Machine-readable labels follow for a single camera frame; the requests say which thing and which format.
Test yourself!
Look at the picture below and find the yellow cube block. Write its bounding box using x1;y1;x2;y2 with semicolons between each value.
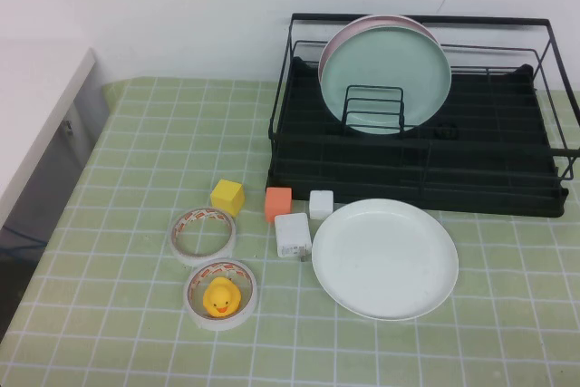
209;179;247;218

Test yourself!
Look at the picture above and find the black wire dish rack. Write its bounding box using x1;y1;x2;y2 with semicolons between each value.
266;13;580;193

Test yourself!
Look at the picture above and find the white double-sided tape roll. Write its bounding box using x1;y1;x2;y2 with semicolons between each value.
170;207;237;266
183;259;258;332

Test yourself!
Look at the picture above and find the white cube block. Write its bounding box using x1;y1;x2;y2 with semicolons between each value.
309;189;335;220

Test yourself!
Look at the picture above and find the blue cable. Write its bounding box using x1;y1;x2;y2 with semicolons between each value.
0;222;49;257

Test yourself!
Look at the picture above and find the orange cube block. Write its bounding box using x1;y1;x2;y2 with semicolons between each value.
265;186;294;228

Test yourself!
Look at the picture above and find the yellow rubber duck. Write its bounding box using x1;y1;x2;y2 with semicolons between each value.
202;276;241;318

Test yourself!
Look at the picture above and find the green checked tablecloth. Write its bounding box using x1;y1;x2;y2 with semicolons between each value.
0;73;580;387

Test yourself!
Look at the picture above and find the white round plate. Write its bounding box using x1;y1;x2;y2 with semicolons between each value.
311;198;459;321

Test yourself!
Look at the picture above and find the white side cabinet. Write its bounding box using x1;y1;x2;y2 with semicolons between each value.
0;47;112;266

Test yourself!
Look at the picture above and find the mint green plate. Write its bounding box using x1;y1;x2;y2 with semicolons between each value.
319;26;453;137

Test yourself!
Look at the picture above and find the pink plate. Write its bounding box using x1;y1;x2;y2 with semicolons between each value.
316;14;440;84

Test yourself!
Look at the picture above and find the white plug charger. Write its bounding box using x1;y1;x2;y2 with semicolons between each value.
274;211;314;263

